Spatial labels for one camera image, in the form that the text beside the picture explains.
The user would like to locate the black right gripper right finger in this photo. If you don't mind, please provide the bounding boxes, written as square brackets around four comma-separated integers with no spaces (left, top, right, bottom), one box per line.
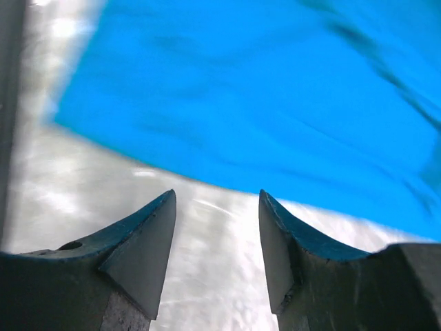
[258,191,440,330]

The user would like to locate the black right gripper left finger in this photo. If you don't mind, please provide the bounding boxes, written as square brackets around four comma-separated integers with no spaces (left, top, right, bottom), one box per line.
[1,190,176,330]

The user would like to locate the blue t-shirt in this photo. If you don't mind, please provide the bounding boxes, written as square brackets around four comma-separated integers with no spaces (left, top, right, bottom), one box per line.
[54,1,440,240]

